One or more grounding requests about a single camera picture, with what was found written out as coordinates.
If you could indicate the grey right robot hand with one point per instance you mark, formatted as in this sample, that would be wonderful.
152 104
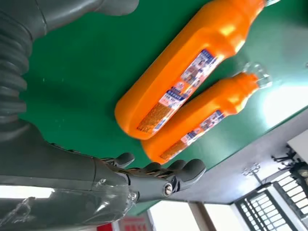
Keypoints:
60 172

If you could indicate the red and white sign stand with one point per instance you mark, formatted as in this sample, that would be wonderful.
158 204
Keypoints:
134 224

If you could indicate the black chair base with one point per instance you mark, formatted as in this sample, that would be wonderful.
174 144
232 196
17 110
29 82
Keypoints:
251 169

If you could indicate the black window grille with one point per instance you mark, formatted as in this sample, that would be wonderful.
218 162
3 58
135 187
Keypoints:
264 210

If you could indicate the black office chair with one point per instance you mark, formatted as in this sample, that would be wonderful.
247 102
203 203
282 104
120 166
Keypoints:
298 172

